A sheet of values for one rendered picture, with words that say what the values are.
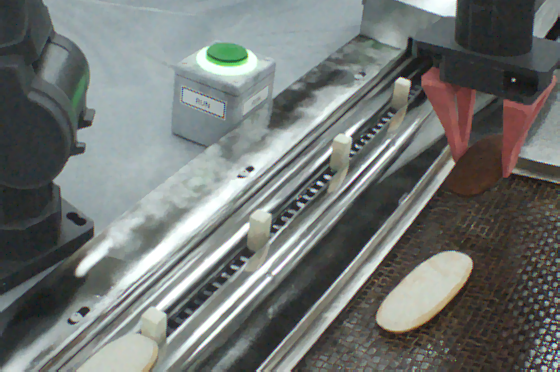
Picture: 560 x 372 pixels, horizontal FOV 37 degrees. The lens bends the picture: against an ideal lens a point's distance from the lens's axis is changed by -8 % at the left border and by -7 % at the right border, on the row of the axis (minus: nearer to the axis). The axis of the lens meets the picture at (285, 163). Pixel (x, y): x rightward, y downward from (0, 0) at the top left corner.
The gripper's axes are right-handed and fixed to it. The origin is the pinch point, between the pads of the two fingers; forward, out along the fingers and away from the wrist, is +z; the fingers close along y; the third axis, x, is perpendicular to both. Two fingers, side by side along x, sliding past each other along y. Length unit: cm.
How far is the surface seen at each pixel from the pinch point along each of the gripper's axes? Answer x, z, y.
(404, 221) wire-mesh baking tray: 3.9, 4.9, 4.5
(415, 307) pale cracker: 13.7, 4.2, -1.4
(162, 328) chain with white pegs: 21.7, 6.8, 13.0
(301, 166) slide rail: -2.5, 7.1, 17.6
